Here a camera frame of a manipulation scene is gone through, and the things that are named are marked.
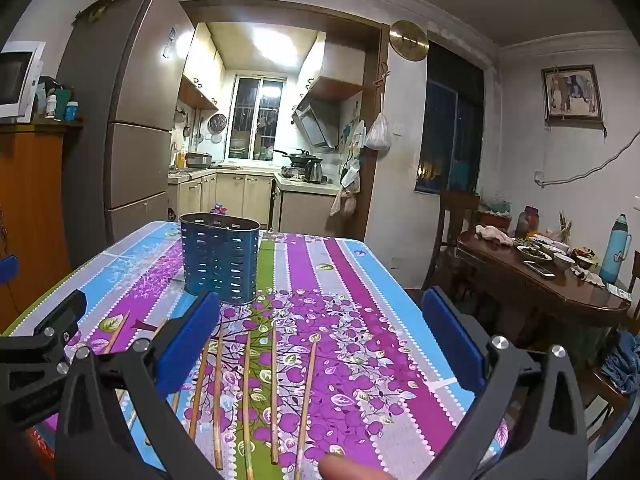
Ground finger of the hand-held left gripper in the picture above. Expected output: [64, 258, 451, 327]
[0, 290, 89, 430]
[0, 255, 20, 288]

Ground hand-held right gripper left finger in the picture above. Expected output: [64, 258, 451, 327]
[55, 290, 222, 480]

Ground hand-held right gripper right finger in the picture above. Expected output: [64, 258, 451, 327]
[422, 286, 589, 480]

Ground wooden chopstick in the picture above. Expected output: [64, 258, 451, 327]
[243, 332, 253, 480]
[294, 341, 318, 480]
[212, 325, 225, 471]
[188, 341, 211, 439]
[102, 311, 131, 354]

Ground blue perforated utensil holder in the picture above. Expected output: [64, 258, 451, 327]
[179, 212, 261, 306]

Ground person's right hand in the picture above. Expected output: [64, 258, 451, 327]
[319, 452, 387, 480]

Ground orange wooden cabinet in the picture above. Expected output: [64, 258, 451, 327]
[0, 119, 84, 333]

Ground dark wooden dining table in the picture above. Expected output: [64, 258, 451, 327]
[456, 229, 634, 363]

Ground floral striped tablecloth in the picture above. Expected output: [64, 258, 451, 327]
[0, 219, 509, 480]

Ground pink cloth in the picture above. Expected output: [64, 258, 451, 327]
[474, 223, 514, 247]

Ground smartphone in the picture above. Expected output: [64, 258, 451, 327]
[522, 261, 557, 279]

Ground plate of food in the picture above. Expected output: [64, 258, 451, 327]
[514, 242, 554, 264]

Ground dark wooden chair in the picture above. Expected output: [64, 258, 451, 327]
[431, 190, 482, 292]

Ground red-lidded glass jar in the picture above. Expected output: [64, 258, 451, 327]
[514, 204, 544, 239]

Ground white crumpled cloth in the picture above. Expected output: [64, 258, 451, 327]
[569, 264, 607, 289]

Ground beige kitchen base cabinets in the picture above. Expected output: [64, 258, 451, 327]
[167, 169, 342, 237]

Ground light wooden chair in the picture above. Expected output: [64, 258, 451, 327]
[579, 250, 640, 443]

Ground bowl of food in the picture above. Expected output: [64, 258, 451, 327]
[572, 245, 599, 269]

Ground beige hanging bag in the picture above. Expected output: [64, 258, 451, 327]
[329, 159, 362, 218]

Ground blue cloth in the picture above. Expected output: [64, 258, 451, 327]
[599, 329, 640, 397]

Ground blue thermos flask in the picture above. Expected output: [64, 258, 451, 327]
[598, 213, 634, 285]

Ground white microwave oven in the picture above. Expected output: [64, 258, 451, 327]
[0, 40, 47, 124]

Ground brown refrigerator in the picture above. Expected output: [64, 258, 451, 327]
[54, 0, 197, 272]

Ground black wok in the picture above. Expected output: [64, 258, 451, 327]
[272, 148, 312, 167]

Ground dark room window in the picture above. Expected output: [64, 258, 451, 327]
[413, 40, 485, 195]

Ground white hanging plastic bag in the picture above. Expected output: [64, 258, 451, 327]
[363, 111, 392, 152]

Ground barred kitchen window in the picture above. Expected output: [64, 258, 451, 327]
[228, 75, 282, 161]

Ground steel range hood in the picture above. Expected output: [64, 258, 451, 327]
[291, 99, 342, 150]

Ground green item on refrigerator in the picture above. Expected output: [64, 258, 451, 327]
[74, 0, 122, 24]

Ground framed elephant picture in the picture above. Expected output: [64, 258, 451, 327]
[540, 64, 604, 124]

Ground brass gong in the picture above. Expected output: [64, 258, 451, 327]
[388, 20, 430, 63]

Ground kitchen ceiling light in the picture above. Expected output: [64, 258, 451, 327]
[251, 24, 302, 69]

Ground white wall cable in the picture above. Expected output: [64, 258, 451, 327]
[534, 131, 640, 187]

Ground flower wall sticker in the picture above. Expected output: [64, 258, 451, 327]
[339, 102, 362, 151]

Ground wooden door frame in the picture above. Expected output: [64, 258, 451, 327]
[178, 0, 391, 244]

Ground beige wall cabinet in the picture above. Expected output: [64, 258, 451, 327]
[299, 32, 367, 102]
[180, 22, 226, 111]

